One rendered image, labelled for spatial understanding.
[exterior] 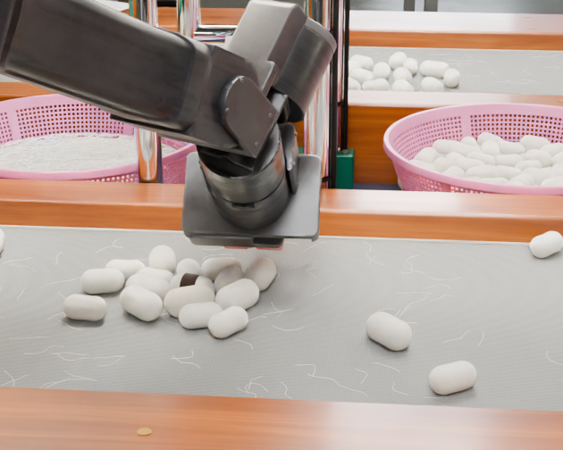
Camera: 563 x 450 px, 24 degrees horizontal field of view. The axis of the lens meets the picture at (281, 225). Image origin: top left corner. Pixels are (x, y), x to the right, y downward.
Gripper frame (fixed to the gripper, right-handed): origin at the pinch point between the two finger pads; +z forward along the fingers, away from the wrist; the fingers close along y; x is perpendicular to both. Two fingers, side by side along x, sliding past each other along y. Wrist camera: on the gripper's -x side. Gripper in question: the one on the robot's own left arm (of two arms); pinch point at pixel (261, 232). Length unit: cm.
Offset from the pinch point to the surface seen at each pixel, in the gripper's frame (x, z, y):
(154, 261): 4.2, -4.8, 7.7
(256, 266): 4.6, -5.8, -0.4
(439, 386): 15.7, -17.1, -13.8
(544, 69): -39, 49, -29
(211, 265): 4.3, -4.5, 3.3
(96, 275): 6.2, -7.0, 11.5
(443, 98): -25.9, 29.4, -15.7
